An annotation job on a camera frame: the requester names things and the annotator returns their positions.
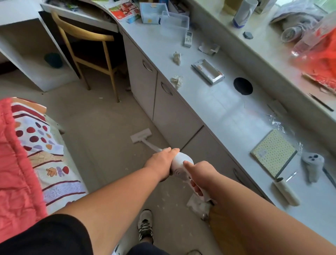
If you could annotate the red plastic bag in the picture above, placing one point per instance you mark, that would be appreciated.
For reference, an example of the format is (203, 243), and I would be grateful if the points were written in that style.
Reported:
(321, 55)

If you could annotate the torn white paper packaging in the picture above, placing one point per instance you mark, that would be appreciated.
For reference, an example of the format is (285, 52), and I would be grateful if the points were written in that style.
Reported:
(208, 48)

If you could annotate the white lint roller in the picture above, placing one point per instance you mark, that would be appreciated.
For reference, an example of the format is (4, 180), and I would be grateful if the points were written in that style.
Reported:
(286, 191)

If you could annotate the red quilt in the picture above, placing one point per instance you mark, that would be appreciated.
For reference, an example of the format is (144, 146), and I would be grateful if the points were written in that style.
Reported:
(15, 168)

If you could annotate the person's black shorts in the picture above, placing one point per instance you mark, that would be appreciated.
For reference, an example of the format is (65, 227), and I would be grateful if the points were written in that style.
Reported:
(47, 237)

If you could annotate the crumpled white tissue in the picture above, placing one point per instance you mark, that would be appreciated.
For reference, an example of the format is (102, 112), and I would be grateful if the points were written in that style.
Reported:
(177, 81)
(177, 57)

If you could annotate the person's left forearm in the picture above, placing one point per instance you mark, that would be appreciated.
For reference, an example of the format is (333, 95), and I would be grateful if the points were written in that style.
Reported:
(112, 199)

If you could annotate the red and white flyer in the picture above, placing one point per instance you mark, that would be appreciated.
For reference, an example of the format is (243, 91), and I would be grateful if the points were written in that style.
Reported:
(123, 10)

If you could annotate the person's right thumb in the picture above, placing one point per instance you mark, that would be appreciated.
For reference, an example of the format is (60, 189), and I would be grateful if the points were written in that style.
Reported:
(188, 166)

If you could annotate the white handheld controller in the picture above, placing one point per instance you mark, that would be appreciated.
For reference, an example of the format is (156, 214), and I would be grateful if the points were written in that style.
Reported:
(312, 164)

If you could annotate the light blue box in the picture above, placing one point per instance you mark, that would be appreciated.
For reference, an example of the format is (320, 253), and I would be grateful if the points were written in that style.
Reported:
(149, 13)

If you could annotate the clear plastic bottle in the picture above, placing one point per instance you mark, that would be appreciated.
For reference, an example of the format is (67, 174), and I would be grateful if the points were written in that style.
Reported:
(305, 43)

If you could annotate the dotted yellow notebook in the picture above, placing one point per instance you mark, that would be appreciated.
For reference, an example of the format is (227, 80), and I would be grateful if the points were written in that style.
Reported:
(273, 153)

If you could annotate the white handheld vacuum cleaner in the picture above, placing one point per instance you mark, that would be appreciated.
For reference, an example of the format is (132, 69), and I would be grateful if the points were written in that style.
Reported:
(181, 164)

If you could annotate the person's left hand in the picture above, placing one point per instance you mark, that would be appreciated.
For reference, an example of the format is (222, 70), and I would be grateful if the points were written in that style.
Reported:
(158, 164)

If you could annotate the white open shelf unit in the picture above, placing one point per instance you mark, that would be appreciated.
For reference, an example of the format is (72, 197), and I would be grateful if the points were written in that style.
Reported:
(28, 50)

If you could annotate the patterned bed sheet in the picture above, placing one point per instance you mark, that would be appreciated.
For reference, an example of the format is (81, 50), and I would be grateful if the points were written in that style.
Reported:
(44, 147)

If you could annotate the white remote control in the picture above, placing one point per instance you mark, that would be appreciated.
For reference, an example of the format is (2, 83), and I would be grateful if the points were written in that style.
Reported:
(188, 39)

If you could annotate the small metal tweezers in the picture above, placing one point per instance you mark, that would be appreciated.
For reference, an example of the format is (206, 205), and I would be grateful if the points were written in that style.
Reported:
(291, 176)

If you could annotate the clear plastic storage box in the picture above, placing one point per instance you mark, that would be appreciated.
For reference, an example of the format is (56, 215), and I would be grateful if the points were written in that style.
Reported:
(174, 22)

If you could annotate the silver open box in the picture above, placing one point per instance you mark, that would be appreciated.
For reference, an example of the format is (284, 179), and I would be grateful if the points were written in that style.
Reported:
(207, 71)

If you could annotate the small grey stone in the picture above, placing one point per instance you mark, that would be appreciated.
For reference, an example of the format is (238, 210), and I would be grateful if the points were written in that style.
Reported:
(248, 35)

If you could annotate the person's right hand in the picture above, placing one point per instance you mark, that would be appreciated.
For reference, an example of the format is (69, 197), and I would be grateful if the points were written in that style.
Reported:
(204, 176)

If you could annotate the grey cloth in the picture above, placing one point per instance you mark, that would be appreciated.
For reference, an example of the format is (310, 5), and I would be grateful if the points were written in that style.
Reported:
(296, 19)

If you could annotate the person's left fingers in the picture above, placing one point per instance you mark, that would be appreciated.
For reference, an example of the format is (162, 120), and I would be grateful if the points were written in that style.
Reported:
(172, 151)

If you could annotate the person's grey sneaker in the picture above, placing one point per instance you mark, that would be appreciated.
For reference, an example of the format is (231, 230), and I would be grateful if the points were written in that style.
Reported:
(145, 224)

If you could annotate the black pen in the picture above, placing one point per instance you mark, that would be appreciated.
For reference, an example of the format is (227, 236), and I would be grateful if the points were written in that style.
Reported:
(320, 102)

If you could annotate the white curved desk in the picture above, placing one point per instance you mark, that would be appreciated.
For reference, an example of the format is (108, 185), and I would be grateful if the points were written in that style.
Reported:
(86, 15)

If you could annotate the clear plastic wrap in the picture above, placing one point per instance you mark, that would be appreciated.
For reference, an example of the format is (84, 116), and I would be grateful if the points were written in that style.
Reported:
(284, 123)

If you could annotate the wooden chair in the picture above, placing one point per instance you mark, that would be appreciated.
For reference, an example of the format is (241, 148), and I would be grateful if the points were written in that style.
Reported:
(86, 44)

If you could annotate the blue and white canister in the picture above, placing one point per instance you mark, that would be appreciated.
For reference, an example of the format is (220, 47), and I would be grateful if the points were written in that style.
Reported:
(244, 13)

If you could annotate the crumpled white plastic bag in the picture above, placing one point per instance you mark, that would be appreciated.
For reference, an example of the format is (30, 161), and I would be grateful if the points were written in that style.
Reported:
(198, 207)

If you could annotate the person's right forearm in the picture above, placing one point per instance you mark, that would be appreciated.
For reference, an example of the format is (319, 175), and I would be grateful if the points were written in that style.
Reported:
(262, 223)

